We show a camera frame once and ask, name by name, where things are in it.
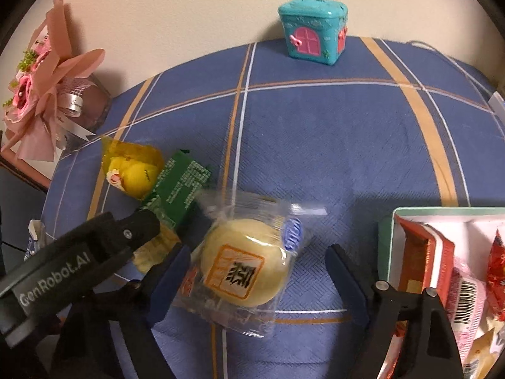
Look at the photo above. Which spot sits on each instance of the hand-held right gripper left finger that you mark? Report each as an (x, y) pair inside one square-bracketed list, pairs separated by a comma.
[(169, 284)]

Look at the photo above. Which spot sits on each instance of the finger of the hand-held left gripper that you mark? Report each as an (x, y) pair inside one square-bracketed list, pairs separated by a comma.
[(138, 229)]

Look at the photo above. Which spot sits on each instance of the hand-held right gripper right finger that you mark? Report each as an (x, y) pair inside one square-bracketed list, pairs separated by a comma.
[(347, 274)]

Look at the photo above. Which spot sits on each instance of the pale yellow snack packet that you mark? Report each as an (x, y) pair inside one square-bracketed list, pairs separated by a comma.
[(158, 244)]

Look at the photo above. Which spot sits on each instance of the clear round pastry packet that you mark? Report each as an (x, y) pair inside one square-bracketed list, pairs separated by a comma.
[(240, 264)]

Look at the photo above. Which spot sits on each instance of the white tray with teal rim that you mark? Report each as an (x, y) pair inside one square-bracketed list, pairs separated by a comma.
[(465, 221)]

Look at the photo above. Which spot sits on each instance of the red gold-patterned snack packet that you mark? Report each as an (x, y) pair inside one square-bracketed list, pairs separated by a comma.
[(498, 272)]

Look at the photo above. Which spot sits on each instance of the red cartoon snack packet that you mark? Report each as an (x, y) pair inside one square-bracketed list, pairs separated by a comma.
[(188, 282)]

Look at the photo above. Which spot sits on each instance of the green snack packet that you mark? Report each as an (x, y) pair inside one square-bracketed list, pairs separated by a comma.
[(179, 183)]

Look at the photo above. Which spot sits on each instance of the red box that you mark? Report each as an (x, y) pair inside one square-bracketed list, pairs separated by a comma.
[(430, 256)]

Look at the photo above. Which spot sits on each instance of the barcoded snack packet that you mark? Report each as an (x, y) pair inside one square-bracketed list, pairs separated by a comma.
[(469, 300)]

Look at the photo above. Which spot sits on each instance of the blue plaid cloth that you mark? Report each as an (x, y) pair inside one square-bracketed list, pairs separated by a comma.
[(315, 146)]

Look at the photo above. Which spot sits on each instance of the pink flower bouquet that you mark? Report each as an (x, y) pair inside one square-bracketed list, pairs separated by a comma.
[(43, 87)]

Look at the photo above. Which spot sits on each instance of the white power strip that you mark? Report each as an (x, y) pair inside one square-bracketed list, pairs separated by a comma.
[(498, 106)]

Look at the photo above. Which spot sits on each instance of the teal house-shaped box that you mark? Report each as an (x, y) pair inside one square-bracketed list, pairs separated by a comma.
[(313, 31)]

